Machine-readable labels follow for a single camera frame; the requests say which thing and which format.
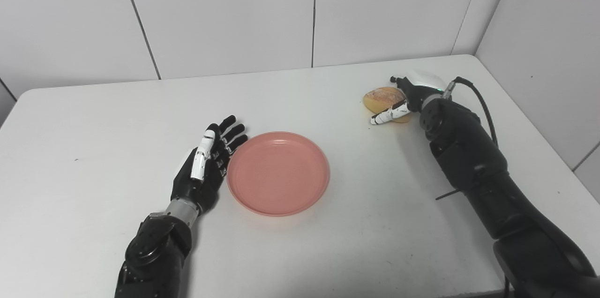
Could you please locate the pink plate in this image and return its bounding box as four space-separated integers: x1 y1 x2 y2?
226 131 330 217

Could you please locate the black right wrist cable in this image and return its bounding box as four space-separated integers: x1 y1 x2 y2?
444 76 499 146

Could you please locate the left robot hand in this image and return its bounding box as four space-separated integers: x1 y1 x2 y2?
170 115 248 216

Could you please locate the bread roll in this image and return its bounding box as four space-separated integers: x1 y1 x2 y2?
363 87 413 124

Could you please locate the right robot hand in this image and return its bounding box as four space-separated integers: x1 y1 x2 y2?
370 70 447 126

